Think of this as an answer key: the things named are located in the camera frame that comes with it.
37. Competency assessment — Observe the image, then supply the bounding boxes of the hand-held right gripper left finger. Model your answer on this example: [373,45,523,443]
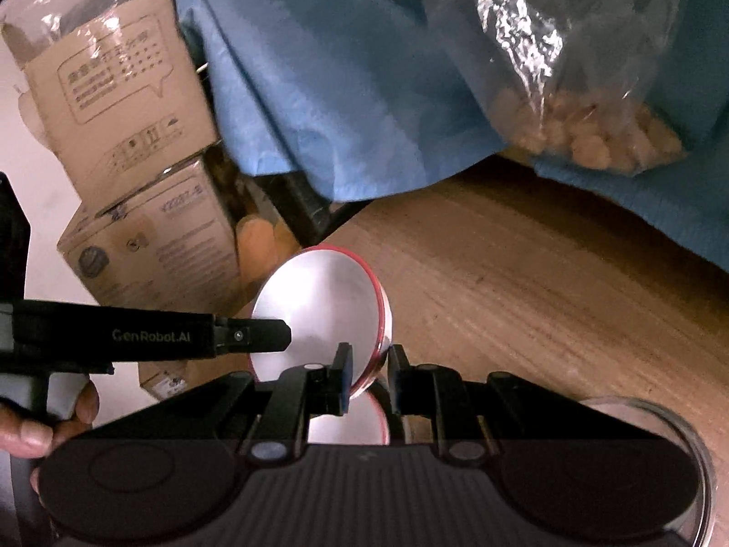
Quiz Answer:
[171,342,355,464]

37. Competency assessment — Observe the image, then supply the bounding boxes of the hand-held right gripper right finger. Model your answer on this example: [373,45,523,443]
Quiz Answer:
[387,345,577,464]

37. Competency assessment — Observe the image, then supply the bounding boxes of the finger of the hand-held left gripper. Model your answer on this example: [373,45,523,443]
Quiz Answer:
[213,316,293,355]

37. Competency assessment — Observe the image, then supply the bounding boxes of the white bowl with red rim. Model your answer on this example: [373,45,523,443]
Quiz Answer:
[251,245,395,401]
[308,387,395,446]

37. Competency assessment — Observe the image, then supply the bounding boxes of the person's left hand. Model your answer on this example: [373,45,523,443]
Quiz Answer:
[0,379,101,460]

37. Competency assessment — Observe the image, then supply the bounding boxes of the small cardboard box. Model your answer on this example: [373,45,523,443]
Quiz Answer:
[138,360,192,401]

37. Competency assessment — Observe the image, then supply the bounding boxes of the orange wooden object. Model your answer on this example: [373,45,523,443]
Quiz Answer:
[235,215,298,297]

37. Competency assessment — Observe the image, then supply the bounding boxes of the printed cardboard box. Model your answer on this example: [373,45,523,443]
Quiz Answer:
[57,158,241,321]

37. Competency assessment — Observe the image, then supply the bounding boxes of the black ribbed container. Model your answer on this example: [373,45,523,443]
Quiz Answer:
[251,172,366,253]

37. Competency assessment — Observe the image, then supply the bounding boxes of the plain cardboard box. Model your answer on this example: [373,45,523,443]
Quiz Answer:
[0,0,222,207]

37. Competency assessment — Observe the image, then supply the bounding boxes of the blue cloth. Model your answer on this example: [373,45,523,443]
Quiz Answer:
[171,0,729,272]

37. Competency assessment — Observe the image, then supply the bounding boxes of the clear plastic bag of snacks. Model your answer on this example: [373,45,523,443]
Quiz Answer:
[418,0,700,176]

